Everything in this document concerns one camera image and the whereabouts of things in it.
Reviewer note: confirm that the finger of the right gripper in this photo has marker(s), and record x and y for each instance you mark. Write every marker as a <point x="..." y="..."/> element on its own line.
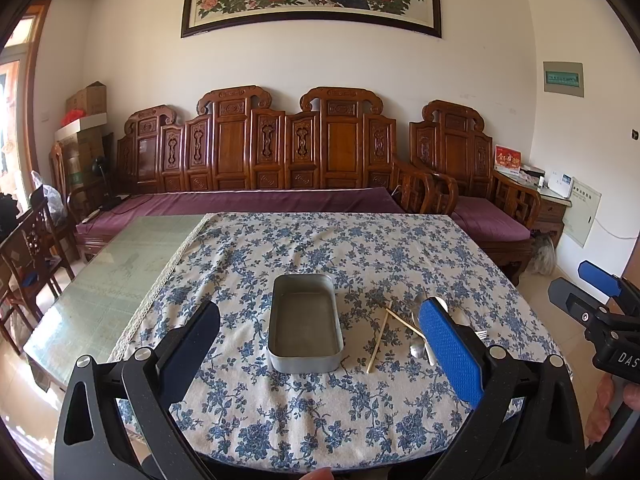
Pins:
<point x="607" y="283"/>
<point x="576" y="303"/>

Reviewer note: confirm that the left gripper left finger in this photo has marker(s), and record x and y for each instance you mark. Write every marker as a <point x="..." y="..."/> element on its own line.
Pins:
<point x="182" y="351"/>

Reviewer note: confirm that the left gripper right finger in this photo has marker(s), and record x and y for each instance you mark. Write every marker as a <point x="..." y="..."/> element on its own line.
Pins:
<point x="461" y="366"/>

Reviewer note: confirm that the small metal spoon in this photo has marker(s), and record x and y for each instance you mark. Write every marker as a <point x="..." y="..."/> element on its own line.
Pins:
<point x="419" y="346"/>

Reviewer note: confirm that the white plastic spoon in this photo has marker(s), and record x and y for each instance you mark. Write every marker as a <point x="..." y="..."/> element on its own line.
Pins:
<point x="457" y="314"/>

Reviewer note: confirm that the wooden chopstick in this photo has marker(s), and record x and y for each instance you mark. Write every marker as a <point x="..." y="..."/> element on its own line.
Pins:
<point x="379" y="337"/>
<point x="405" y="323"/>

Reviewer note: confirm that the metal rectangular tray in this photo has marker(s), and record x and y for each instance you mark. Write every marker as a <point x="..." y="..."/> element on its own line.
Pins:
<point x="305" y="335"/>

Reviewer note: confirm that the large metal spoon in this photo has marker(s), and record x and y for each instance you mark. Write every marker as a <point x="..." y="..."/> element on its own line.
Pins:
<point x="419" y="304"/>

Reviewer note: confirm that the person's right hand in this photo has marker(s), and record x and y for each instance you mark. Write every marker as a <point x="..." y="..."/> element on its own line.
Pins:
<point x="599" y="418"/>

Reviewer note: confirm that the person's left hand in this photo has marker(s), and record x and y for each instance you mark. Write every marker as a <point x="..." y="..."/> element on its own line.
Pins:
<point x="324" y="473"/>

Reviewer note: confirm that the wooden side table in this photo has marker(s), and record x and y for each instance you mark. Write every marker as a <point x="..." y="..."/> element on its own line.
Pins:
<point x="551" y="214"/>

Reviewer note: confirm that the blue floral tablecloth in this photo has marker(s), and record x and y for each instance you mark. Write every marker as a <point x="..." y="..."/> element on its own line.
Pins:
<point x="242" y="412"/>

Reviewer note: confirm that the carved wooden armchair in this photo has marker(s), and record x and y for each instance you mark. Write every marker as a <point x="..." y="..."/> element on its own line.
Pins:
<point x="451" y="145"/>

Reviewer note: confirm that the black desk lamp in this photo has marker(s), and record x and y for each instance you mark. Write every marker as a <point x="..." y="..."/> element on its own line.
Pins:
<point x="100" y="168"/>

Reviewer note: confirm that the dark wooden dining chair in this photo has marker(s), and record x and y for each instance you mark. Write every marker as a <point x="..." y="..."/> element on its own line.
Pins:
<point x="33" y="255"/>

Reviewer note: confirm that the white plastic bag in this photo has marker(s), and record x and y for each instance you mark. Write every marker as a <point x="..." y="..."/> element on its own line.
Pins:
<point x="46" y="193"/>

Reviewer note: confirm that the long carved wooden sofa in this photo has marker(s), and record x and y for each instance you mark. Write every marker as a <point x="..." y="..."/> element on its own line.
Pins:
<point x="338" y="154"/>

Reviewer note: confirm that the stacked cardboard boxes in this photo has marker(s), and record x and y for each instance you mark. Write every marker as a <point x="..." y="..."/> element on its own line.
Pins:
<point x="78" y="150"/>

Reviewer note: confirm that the white wall cabinet door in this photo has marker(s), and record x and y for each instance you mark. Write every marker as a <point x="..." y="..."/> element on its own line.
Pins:
<point x="580" y="215"/>

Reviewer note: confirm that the wall electrical panel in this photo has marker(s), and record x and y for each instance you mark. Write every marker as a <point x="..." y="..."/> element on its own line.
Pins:
<point x="564" y="78"/>

